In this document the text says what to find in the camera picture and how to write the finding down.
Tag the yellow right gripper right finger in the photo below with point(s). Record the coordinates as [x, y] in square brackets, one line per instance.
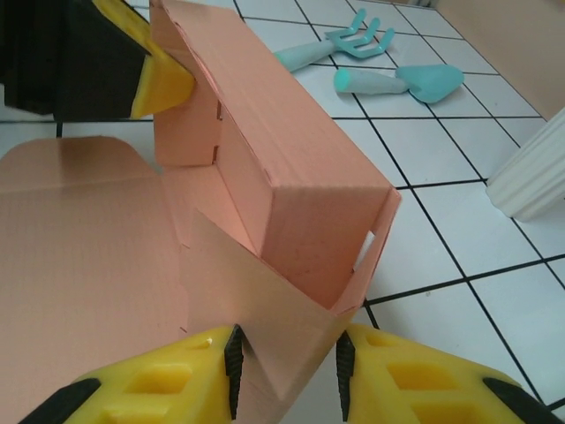
[419, 388]

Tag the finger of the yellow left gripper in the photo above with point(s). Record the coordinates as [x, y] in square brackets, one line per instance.
[163, 88]

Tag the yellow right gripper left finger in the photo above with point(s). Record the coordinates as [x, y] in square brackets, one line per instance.
[167, 388]

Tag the orange paper box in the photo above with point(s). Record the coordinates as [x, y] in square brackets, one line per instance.
[287, 176]

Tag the teal garden fork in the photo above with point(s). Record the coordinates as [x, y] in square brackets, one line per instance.
[309, 53]

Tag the white ribbed vase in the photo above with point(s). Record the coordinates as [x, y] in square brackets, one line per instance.
[534, 176]

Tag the teal garden trowel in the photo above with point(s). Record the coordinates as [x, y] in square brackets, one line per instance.
[424, 84]

